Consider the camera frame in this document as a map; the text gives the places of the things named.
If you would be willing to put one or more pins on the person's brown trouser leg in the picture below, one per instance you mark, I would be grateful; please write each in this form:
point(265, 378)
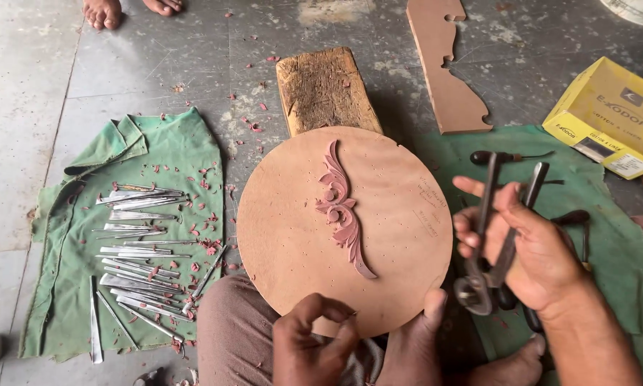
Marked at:
point(230, 332)

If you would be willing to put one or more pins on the torn green cloth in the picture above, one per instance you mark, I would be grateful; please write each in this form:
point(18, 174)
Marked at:
point(621, 252)

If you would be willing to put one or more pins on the round wooden board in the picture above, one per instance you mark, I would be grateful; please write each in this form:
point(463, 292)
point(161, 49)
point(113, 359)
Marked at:
point(289, 236)

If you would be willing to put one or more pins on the dark metal pincers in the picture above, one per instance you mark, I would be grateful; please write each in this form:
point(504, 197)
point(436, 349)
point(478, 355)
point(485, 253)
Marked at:
point(490, 171)

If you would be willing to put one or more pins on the brown cut-out profile board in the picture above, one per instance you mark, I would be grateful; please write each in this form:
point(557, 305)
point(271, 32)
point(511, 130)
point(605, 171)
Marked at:
point(450, 96)

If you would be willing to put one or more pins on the green cloth with collar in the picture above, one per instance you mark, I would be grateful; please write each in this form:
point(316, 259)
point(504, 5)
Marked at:
point(69, 257)

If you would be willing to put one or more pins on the person's right hand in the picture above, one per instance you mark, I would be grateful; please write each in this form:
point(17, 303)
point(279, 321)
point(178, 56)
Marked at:
point(541, 257)

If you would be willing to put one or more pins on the white bucket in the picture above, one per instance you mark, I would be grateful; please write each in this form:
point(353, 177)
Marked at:
point(640, 9)

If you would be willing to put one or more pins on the scattered reddish wood shavings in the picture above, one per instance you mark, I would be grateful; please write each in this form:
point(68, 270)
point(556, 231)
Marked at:
point(255, 127)

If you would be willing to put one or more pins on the reddish carved scroll ornament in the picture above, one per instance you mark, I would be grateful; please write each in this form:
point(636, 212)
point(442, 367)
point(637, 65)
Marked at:
point(338, 209)

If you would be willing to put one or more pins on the yellow cardboard box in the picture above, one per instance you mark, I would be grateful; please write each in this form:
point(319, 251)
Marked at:
point(605, 112)

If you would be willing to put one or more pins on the rough wooden block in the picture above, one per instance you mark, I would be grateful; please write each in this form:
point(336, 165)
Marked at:
point(324, 88)

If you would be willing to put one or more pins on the row of metal carving chisels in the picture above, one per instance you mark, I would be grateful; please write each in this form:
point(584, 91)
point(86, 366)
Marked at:
point(139, 279)

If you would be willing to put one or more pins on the person's left hand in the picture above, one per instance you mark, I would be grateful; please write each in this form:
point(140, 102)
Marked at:
point(305, 348)

